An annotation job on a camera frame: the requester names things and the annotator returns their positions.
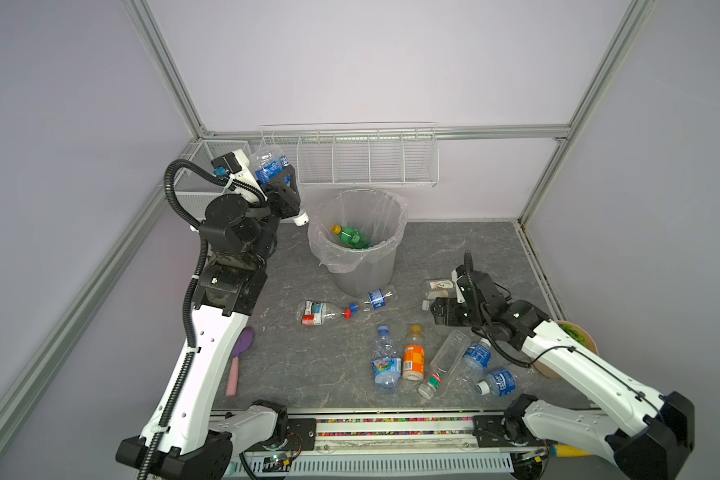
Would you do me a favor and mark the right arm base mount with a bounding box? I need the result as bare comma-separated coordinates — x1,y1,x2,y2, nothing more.
472,414,545,448

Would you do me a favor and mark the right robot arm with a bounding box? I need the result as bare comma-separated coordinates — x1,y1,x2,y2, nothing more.
430,252,695,479

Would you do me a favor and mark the potted green plant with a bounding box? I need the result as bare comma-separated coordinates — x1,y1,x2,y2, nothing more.
534,321,599,379

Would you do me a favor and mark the green Sprite bottle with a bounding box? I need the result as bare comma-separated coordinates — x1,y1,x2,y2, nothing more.
331,224,371,250

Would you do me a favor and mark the grey mesh waste bin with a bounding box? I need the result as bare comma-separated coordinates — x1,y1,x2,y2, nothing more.
308,188,408,296

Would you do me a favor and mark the small white mesh basket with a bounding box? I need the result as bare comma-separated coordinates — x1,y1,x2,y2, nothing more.
176,139,251,202

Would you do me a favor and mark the blue yellow toy rake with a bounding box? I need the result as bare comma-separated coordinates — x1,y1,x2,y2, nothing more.
550,444,591,458

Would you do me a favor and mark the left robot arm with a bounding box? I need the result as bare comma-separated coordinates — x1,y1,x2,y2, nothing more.
115,151,302,479

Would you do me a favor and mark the small crushed blue bottle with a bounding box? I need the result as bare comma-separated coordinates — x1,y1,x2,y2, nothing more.
349,285,397,314

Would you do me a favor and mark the Pocari Sweat bottle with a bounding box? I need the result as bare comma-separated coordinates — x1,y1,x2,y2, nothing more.
250,144,309,227

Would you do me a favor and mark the bird label tea bottle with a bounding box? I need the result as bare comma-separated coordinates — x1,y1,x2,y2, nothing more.
422,279,456,310

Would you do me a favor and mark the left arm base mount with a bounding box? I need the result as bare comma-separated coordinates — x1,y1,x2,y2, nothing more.
246,417,317,452

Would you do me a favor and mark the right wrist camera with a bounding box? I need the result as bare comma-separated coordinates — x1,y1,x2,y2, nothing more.
451,266,469,304

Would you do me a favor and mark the long white wire shelf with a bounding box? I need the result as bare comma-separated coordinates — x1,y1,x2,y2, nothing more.
260,122,440,188

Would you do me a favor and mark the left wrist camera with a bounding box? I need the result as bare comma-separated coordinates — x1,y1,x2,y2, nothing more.
211,149,260,192

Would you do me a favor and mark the clear plastic bin liner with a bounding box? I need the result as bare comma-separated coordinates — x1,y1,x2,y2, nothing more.
308,188,408,274

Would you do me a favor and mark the tall clear bottle green-red cap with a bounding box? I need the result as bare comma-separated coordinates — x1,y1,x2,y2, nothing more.
418,330,470,400

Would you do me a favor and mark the red label clear bottle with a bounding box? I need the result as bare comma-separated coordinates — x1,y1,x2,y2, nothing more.
296,300,354,326

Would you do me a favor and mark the blue label bottle right front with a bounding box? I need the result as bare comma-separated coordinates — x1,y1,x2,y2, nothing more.
476,365,534,397

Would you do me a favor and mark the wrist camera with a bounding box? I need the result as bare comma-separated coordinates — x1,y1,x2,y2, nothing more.
451,266,469,304
211,149,260,192

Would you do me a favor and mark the orange NFC juice bottle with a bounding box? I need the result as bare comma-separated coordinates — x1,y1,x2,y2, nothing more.
402,324,426,381

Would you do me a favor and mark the blue cartoon label water bottle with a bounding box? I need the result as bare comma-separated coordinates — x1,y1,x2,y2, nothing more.
371,325,402,391

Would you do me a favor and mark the purple spoon pink handle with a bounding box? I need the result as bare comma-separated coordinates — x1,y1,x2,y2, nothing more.
225,326,255,397

